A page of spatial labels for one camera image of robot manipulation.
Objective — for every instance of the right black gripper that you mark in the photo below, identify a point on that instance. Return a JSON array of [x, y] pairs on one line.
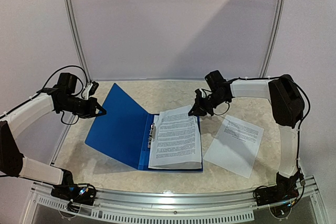
[[203, 100]]

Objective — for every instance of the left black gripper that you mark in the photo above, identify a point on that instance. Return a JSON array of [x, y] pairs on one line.
[[90, 112]]

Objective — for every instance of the blue file folder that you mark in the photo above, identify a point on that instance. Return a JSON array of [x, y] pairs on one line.
[[123, 132]]

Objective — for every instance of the printed paper sheet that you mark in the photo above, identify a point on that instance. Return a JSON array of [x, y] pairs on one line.
[[176, 137], [183, 165]]

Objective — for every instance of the white paper sheet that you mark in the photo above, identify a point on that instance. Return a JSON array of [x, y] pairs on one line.
[[235, 146]]

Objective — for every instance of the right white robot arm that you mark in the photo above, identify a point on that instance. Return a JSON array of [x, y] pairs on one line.
[[287, 107]]

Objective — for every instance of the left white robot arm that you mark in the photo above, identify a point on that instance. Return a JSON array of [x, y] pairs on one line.
[[60, 98]]

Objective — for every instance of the folder metal clip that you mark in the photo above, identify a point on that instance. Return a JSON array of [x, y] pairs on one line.
[[151, 134]]

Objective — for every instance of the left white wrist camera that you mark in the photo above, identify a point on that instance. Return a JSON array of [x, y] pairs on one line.
[[89, 90]]

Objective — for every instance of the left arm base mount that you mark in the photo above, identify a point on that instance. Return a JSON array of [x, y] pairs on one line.
[[77, 193]]

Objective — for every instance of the aluminium front rail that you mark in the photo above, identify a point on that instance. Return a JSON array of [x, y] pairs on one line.
[[226, 201]]

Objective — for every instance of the perforated white cable tray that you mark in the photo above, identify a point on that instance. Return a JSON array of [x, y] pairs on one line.
[[55, 211]]

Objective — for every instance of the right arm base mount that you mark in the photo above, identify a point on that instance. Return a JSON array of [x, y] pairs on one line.
[[264, 195]]

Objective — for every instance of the left aluminium corner post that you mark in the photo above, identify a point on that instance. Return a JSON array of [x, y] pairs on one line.
[[76, 38]]

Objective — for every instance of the aluminium corner post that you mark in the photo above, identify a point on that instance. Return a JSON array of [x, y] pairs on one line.
[[272, 39], [76, 38]]

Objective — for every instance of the right aluminium corner post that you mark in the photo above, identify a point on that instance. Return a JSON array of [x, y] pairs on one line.
[[272, 39]]

